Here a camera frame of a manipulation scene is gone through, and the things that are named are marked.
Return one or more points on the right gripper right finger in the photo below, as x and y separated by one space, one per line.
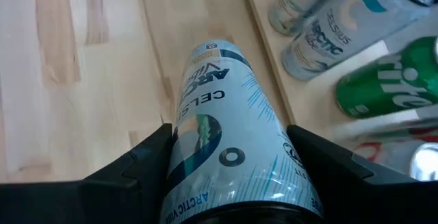
359 200

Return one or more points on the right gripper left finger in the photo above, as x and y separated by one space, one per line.
102 200

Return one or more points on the slim silver Celsius can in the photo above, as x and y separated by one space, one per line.
222 131

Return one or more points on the silver Diet Coke can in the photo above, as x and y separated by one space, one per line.
386 159

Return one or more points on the white Celsius Arctic slim can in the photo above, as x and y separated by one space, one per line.
342 28

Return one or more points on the silver-topped soda can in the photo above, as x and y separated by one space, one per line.
383 126

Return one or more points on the green Sprite can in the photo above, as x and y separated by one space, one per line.
390 83

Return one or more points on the white Celsius tropical slim can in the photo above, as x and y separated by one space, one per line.
294 5

